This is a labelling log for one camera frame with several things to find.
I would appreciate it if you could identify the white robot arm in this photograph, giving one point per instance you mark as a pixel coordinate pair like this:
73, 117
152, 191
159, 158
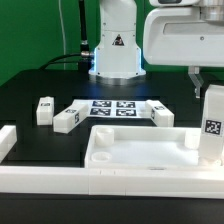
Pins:
117, 58

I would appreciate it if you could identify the white desk top panel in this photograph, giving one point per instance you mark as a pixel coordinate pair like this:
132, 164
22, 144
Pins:
144, 147

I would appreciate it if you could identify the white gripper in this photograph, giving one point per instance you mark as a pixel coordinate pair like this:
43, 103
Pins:
178, 36

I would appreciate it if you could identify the fiducial marker sheet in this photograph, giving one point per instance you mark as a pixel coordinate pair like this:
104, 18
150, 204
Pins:
115, 109

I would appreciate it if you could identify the white U-shaped obstacle fence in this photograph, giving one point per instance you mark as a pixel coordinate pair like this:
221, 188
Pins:
197, 182

